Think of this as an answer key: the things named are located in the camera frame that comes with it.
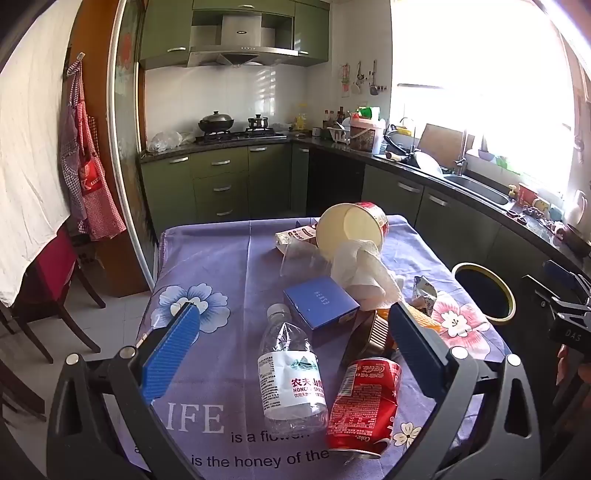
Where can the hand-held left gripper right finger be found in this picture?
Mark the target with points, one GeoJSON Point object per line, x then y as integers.
{"type": "Point", "coordinates": [411, 350]}

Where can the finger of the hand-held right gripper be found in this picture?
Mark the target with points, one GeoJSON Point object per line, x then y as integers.
{"type": "Point", "coordinates": [540, 290]}
{"type": "Point", "coordinates": [561, 273]}

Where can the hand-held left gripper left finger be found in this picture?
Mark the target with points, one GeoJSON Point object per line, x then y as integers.
{"type": "Point", "coordinates": [171, 350]}

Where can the brown ribbed metal tin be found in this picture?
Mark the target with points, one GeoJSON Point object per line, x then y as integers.
{"type": "Point", "coordinates": [369, 332]}

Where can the yellow-rimmed black trash bin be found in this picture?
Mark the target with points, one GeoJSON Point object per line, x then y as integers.
{"type": "Point", "coordinates": [485, 295]}

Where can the person's right hand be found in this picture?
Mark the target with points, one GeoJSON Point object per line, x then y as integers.
{"type": "Point", "coordinates": [562, 364]}

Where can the orange foam fruit net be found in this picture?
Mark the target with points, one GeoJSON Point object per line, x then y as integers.
{"type": "Point", "coordinates": [427, 321]}

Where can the silver foil snack wrapper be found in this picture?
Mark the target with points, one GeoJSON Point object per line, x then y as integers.
{"type": "Point", "coordinates": [425, 295]}

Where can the white jug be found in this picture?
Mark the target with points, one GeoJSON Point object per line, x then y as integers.
{"type": "Point", "coordinates": [576, 210]}

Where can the crushed red soda can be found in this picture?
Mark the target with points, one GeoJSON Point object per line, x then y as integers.
{"type": "Point", "coordinates": [360, 406]}

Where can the red and white box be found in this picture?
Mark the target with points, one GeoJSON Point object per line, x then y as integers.
{"type": "Point", "coordinates": [526, 194]}

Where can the white foam net wrap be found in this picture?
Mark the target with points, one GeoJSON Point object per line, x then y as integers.
{"type": "Point", "coordinates": [364, 272]}

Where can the purple floral tablecloth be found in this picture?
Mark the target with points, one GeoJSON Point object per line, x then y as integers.
{"type": "Point", "coordinates": [221, 267]}

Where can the blue cardboard box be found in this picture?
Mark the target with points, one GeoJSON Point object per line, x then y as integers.
{"type": "Point", "coordinates": [318, 300]}

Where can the steel kitchen sink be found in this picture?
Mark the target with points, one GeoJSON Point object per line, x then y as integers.
{"type": "Point", "coordinates": [480, 189]}

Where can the clear plastic water bottle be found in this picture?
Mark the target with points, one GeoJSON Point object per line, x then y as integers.
{"type": "Point", "coordinates": [291, 369]}

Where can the red paper noodle bowl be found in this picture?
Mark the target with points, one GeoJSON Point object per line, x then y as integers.
{"type": "Point", "coordinates": [346, 226]}

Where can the clear plastic cup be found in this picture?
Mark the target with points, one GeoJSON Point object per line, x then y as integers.
{"type": "Point", "coordinates": [300, 261]}

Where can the red wooden chair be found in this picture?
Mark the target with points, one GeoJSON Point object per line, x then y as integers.
{"type": "Point", "coordinates": [51, 267]}

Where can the steel faucet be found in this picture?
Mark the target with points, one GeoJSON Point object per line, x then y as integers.
{"type": "Point", "coordinates": [461, 152]}

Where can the white and red milk carton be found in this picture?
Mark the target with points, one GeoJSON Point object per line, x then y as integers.
{"type": "Point", "coordinates": [295, 236]}

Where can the wooden cutting board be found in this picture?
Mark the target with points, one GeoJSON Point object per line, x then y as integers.
{"type": "Point", "coordinates": [441, 145]}

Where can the red checked apron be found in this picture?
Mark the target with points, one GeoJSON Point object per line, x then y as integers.
{"type": "Point", "coordinates": [94, 184]}

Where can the clear plastic bag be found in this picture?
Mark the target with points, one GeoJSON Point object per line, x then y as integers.
{"type": "Point", "coordinates": [166, 141]}

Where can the large plastic storage jar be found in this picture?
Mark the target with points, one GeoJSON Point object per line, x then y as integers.
{"type": "Point", "coordinates": [364, 134]}

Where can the black gas stove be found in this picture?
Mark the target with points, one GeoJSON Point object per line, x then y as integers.
{"type": "Point", "coordinates": [240, 135]}

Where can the white dish rack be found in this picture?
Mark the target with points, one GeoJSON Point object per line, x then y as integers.
{"type": "Point", "coordinates": [339, 134]}

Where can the black wok with lid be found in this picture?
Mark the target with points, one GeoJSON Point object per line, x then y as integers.
{"type": "Point", "coordinates": [216, 122]}

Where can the white hanging cloth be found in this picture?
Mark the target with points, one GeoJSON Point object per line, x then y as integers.
{"type": "Point", "coordinates": [32, 161]}

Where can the steel cooking pot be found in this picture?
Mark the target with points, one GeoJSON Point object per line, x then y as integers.
{"type": "Point", "coordinates": [257, 122]}

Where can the yellow bottle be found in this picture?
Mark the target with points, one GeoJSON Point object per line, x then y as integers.
{"type": "Point", "coordinates": [301, 117]}

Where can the steel range hood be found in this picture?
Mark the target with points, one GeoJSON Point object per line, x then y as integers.
{"type": "Point", "coordinates": [240, 50]}

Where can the green wall cabinets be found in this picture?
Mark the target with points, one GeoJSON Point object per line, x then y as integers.
{"type": "Point", "coordinates": [164, 32]}

